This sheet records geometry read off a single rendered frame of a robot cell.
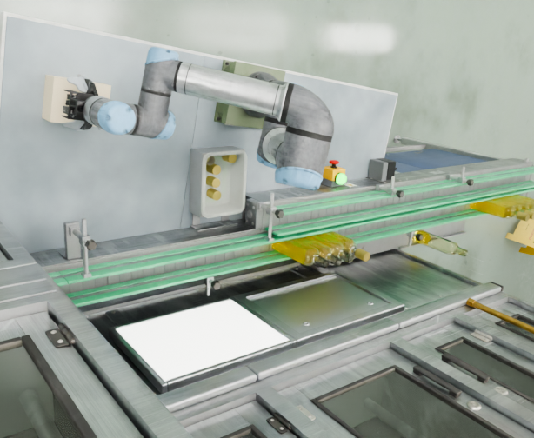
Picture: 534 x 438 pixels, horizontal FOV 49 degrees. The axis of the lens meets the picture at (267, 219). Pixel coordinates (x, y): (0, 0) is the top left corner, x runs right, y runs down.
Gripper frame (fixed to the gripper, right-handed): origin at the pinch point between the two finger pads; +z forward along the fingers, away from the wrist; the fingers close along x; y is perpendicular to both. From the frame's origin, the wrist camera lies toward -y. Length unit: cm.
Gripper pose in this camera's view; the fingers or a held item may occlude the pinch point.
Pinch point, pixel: (78, 102)
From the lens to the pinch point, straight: 174.0
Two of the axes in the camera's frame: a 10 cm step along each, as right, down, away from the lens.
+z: -5.9, -2.8, 7.6
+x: -1.7, 9.6, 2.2
